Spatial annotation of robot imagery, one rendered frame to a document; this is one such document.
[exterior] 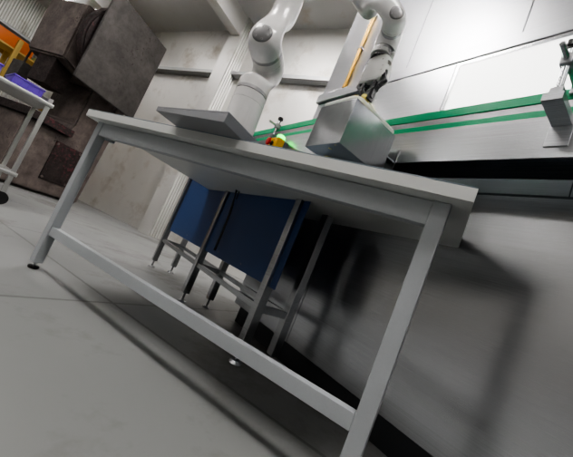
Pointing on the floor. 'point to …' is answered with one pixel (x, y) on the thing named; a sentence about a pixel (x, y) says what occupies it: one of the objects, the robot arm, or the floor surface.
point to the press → (72, 90)
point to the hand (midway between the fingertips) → (366, 96)
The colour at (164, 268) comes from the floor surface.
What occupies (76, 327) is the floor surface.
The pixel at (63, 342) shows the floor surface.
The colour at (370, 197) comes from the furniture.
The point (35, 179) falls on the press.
